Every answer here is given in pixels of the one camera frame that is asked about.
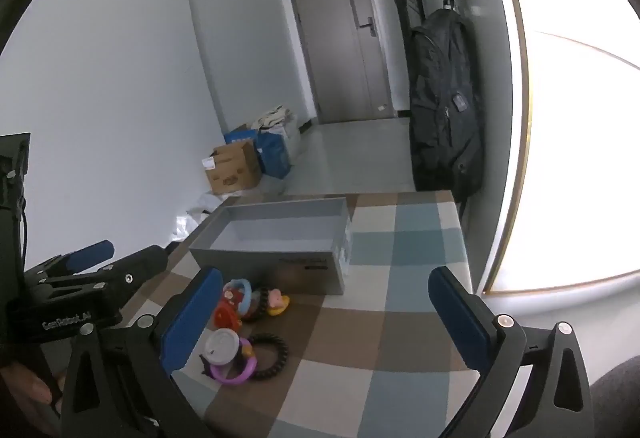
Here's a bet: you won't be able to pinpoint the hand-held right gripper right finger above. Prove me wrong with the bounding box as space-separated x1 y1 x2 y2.
428 266 596 438

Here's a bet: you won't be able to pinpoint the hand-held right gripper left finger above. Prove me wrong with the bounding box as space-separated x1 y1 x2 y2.
59 266 224 438

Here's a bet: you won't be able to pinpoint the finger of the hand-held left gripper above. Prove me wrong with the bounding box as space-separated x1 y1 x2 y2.
50 245 168 299
22 240 115 287

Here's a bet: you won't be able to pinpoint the red charm with white figure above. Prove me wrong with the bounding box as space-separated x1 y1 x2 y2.
214 304 244 330

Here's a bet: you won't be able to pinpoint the white round dial watch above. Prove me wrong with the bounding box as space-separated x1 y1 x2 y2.
202 329 241 369

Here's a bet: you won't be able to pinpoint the red round charm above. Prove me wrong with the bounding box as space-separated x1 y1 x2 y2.
222 289 247 313

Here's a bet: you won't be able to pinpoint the light blue ring bracelet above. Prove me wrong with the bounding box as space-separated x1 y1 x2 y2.
223 279 253 319

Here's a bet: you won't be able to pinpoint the purple bracelet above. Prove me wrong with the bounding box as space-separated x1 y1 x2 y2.
210 337 259 386

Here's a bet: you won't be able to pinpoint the black bead bracelet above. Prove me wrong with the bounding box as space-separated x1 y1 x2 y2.
245 287 292 323

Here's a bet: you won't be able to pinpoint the black spiral hair tie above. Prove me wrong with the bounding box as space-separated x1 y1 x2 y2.
247 332 291 381

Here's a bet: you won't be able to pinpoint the grey cardboard storage box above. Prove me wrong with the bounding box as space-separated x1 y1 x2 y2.
188 197 353 296

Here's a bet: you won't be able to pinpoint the person's left hand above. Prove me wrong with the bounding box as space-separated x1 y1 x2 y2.
0 358 68 436

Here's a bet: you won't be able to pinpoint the white plastic bags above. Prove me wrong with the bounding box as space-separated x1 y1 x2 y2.
172 190 241 239

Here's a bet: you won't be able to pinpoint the checked tablecloth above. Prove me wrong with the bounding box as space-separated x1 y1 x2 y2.
120 190 473 438

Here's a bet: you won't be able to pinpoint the brown cardboard box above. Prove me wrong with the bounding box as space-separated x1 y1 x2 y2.
202 140 263 196

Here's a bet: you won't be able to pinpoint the blue shopping bag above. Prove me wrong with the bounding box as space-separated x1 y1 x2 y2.
223 127 292 179

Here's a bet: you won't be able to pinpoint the bright gold-framed window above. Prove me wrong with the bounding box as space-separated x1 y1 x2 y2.
472 0 640 296

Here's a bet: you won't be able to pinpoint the black backpack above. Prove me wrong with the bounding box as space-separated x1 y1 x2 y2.
407 8 485 203

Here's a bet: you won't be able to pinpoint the grey door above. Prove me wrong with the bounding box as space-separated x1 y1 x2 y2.
282 0 396 125

